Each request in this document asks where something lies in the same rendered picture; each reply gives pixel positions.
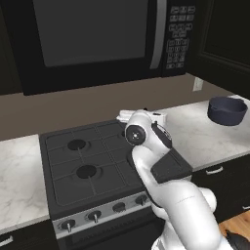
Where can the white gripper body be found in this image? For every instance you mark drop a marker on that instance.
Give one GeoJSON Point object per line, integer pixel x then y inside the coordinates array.
{"type": "Point", "coordinates": [124, 115]}

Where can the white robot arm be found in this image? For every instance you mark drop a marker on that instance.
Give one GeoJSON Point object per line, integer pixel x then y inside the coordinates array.
{"type": "Point", "coordinates": [182, 205]}

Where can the black gas stove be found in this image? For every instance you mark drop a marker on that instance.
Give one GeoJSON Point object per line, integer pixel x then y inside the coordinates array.
{"type": "Point", "coordinates": [97, 156]}

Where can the black stove knob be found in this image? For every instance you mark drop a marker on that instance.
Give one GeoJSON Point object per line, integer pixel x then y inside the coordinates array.
{"type": "Point", "coordinates": [68, 225]}
{"type": "Point", "coordinates": [119, 207]}
{"type": "Point", "coordinates": [94, 216]}
{"type": "Point", "coordinates": [141, 199]}

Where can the dark blue pot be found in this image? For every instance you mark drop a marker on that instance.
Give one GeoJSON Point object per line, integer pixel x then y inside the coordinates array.
{"type": "Point", "coordinates": [227, 110]}

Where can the black microwave oven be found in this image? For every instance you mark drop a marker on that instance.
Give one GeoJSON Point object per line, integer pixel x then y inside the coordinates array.
{"type": "Point", "coordinates": [94, 39]}

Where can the dark drawer front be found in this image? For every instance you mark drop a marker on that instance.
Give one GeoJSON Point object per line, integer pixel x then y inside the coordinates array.
{"type": "Point", "coordinates": [228, 179]}
{"type": "Point", "coordinates": [29, 236]}
{"type": "Point", "coordinates": [236, 203]}

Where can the white wall outlet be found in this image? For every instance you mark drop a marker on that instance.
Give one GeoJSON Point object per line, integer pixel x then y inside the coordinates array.
{"type": "Point", "coordinates": [198, 84]}

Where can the dark wall cabinet door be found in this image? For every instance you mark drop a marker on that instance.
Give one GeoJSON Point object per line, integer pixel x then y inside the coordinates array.
{"type": "Point", "coordinates": [224, 39]}

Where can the dark wall cabinet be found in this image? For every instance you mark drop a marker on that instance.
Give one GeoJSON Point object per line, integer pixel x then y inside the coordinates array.
{"type": "Point", "coordinates": [9, 49]}

